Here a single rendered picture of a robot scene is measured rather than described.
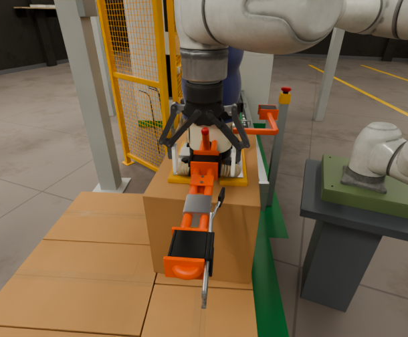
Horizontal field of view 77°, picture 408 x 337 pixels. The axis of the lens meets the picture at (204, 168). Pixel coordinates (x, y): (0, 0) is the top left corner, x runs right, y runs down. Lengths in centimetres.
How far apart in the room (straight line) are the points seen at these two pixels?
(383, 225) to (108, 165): 209
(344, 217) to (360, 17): 76
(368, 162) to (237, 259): 69
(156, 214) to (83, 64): 156
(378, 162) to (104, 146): 200
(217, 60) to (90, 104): 190
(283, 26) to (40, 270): 127
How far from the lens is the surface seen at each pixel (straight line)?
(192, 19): 46
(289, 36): 34
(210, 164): 75
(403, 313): 206
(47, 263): 138
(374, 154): 128
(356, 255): 155
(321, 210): 124
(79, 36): 223
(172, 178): 95
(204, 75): 49
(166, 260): 49
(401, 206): 134
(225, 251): 101
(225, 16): 38
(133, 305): 112
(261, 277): 187
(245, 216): 89
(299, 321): 176
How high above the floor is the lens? 148
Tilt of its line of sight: 31 degrees down
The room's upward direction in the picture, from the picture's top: straight up
